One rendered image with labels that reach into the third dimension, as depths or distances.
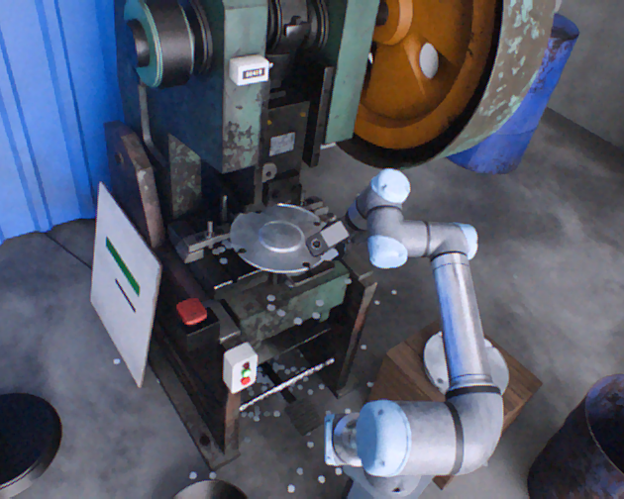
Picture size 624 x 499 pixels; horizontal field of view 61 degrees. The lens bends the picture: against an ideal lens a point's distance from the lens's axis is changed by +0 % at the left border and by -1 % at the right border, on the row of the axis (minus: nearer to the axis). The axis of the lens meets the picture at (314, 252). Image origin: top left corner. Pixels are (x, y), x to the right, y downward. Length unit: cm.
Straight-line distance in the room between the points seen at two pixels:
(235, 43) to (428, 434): 80
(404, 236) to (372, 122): 61
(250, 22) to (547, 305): 212
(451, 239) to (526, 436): 135
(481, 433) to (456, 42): 89
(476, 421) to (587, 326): 196
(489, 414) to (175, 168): 107
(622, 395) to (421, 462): 129
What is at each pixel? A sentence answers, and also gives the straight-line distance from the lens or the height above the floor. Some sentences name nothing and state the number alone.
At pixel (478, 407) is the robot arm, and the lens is 95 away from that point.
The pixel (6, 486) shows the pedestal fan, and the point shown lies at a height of 3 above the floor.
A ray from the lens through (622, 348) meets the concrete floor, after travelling 286.
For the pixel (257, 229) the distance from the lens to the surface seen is 154.
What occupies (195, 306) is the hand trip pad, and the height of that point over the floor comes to 76.
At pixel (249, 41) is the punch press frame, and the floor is 136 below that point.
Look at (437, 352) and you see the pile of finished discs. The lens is 189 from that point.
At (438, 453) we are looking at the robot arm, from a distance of 91.
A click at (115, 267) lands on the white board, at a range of 207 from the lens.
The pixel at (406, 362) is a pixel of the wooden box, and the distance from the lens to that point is 185.
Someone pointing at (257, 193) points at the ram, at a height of 93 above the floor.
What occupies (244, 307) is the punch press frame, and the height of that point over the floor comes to 64.
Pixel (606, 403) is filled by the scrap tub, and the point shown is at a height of 32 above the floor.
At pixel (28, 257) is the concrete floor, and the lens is 269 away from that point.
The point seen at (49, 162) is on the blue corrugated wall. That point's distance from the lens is 260.
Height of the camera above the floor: 179
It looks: 43 degrees down
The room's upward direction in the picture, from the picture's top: 10 degrees clockwise
